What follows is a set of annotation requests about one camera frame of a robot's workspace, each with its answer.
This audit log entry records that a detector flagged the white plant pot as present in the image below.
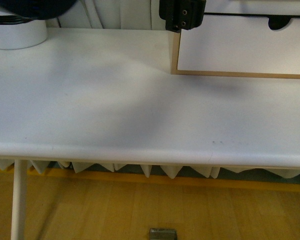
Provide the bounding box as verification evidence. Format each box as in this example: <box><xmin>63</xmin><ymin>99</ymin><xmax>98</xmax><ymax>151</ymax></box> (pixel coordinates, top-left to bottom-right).
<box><xmin>0</xmin><ymin>15</ymin><xmax>48</xmax><ymax>50</ymax></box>

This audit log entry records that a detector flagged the white table leg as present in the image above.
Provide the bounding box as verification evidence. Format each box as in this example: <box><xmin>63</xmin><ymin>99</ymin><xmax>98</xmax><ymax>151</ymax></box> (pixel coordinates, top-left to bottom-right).
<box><xmin>10</xmin><ymin>159</ymin><xmax>28</xmax><ymax>240</ymax></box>

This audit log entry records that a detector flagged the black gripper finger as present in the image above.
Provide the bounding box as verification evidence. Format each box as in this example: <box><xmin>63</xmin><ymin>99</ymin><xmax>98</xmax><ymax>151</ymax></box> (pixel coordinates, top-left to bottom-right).
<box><xmin>159</xmin><ymin>0</ymin><xmax>206</xmax><ymax>32</ymax></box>

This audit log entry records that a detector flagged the wooden drawer cabinet frame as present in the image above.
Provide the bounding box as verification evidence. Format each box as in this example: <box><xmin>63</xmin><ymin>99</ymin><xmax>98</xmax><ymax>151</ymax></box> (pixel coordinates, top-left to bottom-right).
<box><xmin>171</xmin><ymin>30</ymin><xmax>300</xmax><ymax>79</ymax></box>

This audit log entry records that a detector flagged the grey metal floor object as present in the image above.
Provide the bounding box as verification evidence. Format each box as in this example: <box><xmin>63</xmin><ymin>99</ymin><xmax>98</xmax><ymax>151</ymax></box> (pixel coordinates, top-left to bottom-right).
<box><xmin>149</xmin><ymin>228</ymin><xmax>178</xmax><ymax>240</ymax></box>

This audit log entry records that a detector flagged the white lower drawer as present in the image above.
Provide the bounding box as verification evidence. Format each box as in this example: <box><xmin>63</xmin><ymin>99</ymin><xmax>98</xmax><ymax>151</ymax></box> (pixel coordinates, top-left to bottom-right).
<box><xmin>177</xmin><ymin>15</ymin><xmax>300</xmax><ymax>78</ymax></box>

